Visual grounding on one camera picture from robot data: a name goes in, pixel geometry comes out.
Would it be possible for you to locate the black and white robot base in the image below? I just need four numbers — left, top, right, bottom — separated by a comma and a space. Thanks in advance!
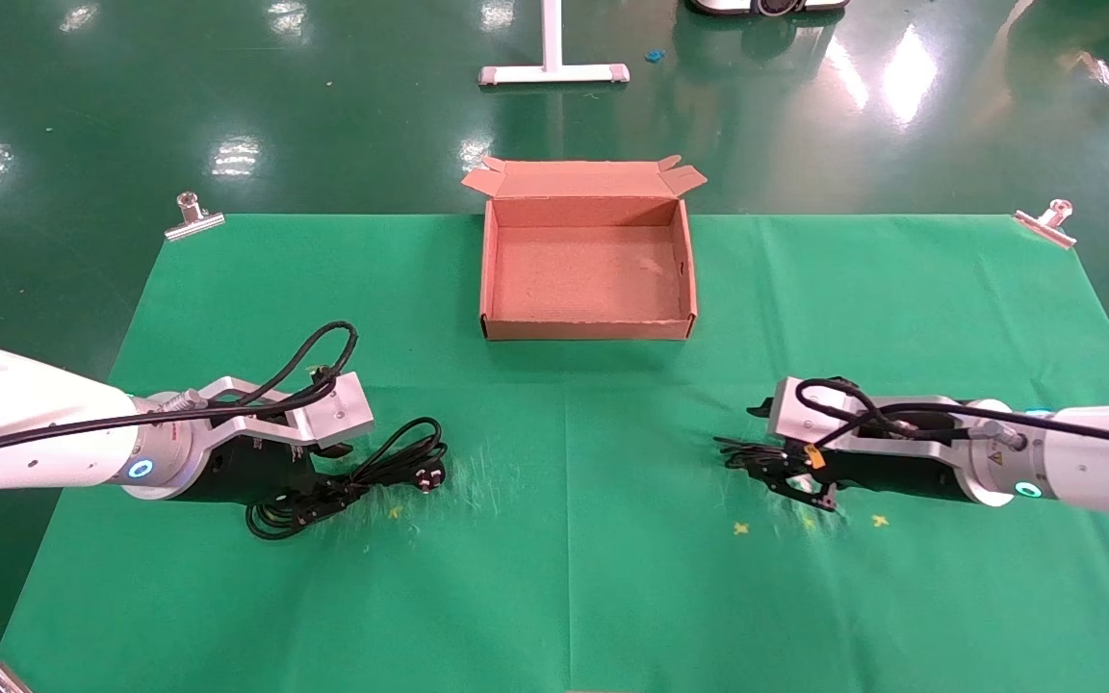
687, 0, 850, 20

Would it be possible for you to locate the green table cloth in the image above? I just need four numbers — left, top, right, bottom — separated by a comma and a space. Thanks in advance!
0, 214, 1109, 693

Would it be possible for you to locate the open brown cardboard box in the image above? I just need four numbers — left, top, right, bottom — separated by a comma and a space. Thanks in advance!
461, 154, 709, 342

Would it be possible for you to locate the black camera cable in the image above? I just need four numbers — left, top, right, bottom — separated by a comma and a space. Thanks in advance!
794, 377, 1109, 453
0, 321, 360, 475

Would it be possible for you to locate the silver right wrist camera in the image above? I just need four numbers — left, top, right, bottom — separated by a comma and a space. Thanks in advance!
768, 375, 974, 446

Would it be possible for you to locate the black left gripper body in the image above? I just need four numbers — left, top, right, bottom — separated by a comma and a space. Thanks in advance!
191, 438, 324, 506

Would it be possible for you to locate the thin black cable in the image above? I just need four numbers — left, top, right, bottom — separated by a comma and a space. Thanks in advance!
713, 436, 806, 482

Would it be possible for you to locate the black right camera cable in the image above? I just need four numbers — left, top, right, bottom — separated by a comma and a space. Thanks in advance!
794, 377, 1109, 453

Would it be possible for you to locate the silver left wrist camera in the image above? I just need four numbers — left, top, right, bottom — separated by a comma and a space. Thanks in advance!
191, 372, 375, 453

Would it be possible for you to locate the white T-shaped stand base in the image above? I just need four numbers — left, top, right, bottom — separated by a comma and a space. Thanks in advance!
477, 0, 632, 88

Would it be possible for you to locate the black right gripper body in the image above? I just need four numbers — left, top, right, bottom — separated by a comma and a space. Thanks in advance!
819, 445, 969, 501

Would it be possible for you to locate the black power cable with plug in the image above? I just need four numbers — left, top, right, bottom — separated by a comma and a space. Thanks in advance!
245, 416, 450, 542

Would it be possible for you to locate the black left camera cable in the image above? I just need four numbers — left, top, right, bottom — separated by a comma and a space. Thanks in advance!
0, 321, 360, 475

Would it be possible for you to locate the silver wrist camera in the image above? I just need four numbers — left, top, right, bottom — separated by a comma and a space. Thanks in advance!
191, 372, 375, 453
768, 375, 974, 446

